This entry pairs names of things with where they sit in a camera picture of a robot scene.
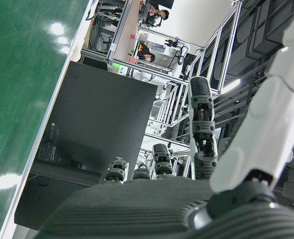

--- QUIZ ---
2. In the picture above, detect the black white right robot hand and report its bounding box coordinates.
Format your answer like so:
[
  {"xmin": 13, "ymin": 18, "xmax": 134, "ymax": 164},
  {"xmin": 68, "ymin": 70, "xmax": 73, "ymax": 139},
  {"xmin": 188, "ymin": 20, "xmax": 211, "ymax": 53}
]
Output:
[{"xmin": 33, "ymin": 0, "xmax": 294, "ymax": 239}]

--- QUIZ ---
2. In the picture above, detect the black monitor back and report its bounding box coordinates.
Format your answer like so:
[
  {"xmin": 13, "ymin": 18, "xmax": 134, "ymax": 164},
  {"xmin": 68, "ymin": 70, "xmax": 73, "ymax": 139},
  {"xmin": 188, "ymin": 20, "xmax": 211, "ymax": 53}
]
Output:
[{"xmin": 13, "ymin": 61, "xmax": 158, "ymax": 231}]

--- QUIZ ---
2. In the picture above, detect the ceiling light bar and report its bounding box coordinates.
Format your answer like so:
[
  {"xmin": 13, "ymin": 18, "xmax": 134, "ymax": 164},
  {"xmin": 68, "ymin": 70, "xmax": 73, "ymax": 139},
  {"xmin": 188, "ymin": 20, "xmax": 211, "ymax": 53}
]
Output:
[{"xmin": 220, "ymin": 78, "xmax": 243, "ymax": 95}]

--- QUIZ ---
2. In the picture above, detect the person in black shirt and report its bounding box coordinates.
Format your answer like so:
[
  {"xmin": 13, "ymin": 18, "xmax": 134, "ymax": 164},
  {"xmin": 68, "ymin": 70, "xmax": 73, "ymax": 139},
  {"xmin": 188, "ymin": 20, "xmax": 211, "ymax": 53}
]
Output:
[{"xmin": 136, "ymin": 43, "xmax": 155, "ymax": 66}]

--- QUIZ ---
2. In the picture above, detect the green conveyor belt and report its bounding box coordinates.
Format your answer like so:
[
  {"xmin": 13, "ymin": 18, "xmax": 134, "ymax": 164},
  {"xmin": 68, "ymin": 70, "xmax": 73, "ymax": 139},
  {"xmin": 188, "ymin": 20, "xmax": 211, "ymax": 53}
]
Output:
[{"xmin": 0, "ymin": 0, "xmax": 99, "ymax": 239}]

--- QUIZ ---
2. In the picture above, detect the person with black hair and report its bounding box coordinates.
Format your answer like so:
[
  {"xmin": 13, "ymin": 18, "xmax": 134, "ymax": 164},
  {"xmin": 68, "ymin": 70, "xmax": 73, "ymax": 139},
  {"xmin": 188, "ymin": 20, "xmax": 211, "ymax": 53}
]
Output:
[{"xmin": 147, "ymin": 8, "xmax": 170, "ymax": 24}]

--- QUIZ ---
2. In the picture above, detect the aluminium cell frame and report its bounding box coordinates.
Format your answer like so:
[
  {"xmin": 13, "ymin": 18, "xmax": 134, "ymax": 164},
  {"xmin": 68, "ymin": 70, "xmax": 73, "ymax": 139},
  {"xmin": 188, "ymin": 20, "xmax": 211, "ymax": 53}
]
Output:
[{"xmin": 107, "ymin": 0, "xmax": 240, "ymax": 97}]

